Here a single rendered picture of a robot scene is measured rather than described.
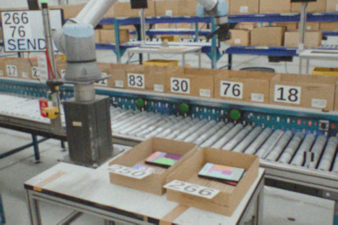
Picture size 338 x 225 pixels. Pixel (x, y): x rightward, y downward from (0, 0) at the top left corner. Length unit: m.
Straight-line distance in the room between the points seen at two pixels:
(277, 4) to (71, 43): 5.55
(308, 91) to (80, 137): 1.39
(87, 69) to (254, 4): 5.57
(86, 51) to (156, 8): 6.31
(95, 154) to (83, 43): 0.57
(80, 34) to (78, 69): 0.17
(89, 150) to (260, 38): 5.33
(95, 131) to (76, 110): 0.14
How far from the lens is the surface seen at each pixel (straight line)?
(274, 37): 6.73
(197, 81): 2.55
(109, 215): 1.54
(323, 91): 2.31
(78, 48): 1.78
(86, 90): 1.83
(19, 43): 2.80
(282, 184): 1.90
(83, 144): 1.88
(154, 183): 1.53
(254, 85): 2.40
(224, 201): 1.38
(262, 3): 7.04
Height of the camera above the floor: 1.51
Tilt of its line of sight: 15 degrees down
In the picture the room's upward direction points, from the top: 2 degrees counter-clockwise
